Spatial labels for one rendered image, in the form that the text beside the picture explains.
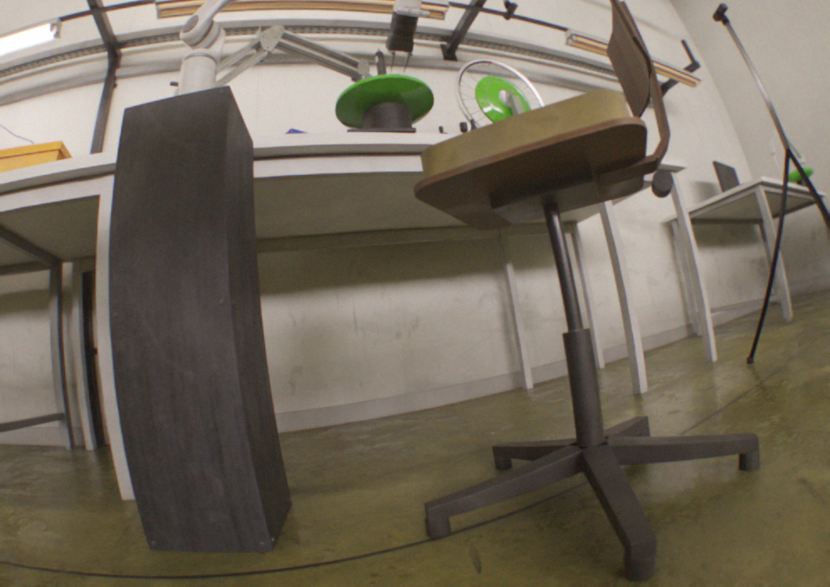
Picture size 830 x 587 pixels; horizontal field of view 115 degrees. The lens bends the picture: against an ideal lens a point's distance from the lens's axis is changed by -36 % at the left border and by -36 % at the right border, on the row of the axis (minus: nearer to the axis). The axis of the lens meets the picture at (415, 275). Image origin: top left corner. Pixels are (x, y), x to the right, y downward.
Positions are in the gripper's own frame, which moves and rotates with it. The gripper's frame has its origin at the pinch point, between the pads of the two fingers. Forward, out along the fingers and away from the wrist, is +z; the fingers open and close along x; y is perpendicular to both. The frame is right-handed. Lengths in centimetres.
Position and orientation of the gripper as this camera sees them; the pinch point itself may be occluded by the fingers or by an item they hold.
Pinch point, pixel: (397, 72)
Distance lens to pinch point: 124.2
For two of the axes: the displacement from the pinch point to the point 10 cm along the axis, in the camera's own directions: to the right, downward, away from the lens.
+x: -9.3, 0.8, -3.6
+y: -3.2, -6.8, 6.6
